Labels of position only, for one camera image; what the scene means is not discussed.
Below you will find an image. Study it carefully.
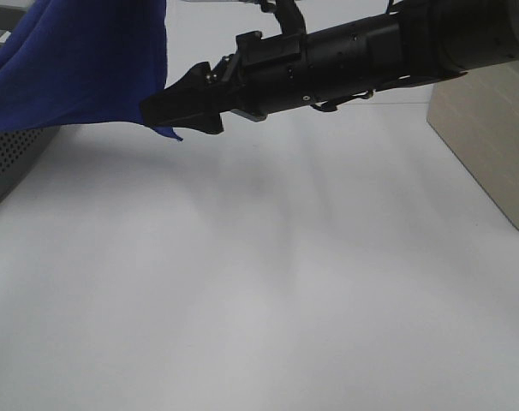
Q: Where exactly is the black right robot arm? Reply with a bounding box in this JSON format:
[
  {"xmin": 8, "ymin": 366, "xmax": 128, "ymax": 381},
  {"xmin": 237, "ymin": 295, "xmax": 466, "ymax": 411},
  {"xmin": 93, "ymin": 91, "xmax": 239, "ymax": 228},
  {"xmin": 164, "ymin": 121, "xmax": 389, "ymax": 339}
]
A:
[{"xmin": 140, "ymin": 1, "xmax": 519, "ymax": 134}]

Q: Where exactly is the beige bin with grey rim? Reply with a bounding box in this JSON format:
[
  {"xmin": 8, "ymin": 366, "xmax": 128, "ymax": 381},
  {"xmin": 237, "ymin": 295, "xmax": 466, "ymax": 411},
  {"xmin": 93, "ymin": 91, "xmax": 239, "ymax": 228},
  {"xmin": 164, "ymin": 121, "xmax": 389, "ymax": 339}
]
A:
[{"xmin": 427, "ymin": 62, "xmax": 519, "ymax": 231}]

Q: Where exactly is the grey perforated plastic basket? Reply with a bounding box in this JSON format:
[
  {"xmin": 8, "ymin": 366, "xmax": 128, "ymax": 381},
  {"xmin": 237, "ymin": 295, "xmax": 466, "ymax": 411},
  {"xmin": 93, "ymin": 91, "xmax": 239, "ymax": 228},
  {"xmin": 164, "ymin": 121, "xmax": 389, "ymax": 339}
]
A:
[{"xmin": 0, "ymin": 27, "xmax": 60, "ymax": 215}]

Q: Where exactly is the blue microfibre towel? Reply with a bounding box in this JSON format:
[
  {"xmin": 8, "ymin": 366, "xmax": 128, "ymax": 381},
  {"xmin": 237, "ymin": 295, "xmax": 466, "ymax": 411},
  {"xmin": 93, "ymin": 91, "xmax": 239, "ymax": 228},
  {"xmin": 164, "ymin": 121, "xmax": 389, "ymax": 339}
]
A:
[{"xmin": 0, "ymin": 0, "xmax": 168, "ymax": 132}]

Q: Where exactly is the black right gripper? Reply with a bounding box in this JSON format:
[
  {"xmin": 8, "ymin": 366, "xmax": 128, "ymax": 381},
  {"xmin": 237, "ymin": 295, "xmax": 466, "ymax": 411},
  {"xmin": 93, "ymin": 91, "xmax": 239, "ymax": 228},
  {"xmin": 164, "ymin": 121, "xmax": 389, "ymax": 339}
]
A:
[{"xmin": 164, "ymin": 15, "xmax": 403, "ymax": 122}]

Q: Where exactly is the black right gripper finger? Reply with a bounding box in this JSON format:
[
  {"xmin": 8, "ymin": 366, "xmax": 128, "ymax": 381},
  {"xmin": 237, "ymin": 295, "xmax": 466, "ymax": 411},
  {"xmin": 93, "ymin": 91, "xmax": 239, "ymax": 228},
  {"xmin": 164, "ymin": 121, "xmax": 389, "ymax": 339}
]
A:
[{"xmin": 139, "ymin": 87, "xmax": 224, "ymax": 135}]

